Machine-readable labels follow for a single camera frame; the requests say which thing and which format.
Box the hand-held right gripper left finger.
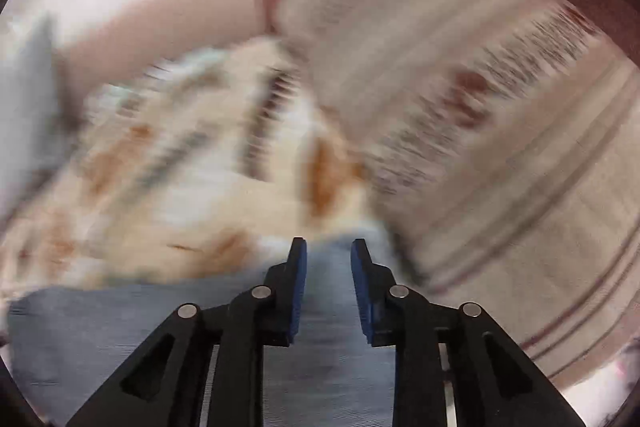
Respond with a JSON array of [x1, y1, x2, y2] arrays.
[[65, 237, 308, 427]]

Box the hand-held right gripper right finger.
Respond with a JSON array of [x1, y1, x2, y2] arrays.
[[350, 237, 587, 427]]

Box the blue-grey pants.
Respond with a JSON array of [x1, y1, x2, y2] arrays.
[[6, 231, 453, 427]]

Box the person's left forearm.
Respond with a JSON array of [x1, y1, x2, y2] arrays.
[[54, 0, 287, 80]]

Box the cream orange printed blanket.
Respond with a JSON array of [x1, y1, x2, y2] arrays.
[[0, 36, 393, 295]]

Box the beige striped blanket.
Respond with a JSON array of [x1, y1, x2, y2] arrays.
[[274, 0, 640, 380]]

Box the light grey cloth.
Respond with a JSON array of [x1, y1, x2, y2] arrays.
[[0, 14, 71, 212]]

